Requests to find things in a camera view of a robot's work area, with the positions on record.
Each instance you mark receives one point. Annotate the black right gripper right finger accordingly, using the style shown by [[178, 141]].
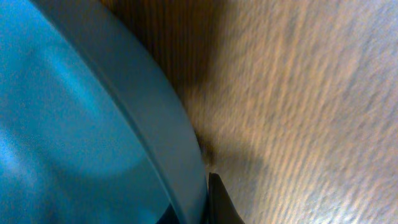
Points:
[[221, 207]]

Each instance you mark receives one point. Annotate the blue plate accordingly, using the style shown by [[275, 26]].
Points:
[[91, 129]]

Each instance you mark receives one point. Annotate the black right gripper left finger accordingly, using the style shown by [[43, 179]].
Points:
[[169, 216]]

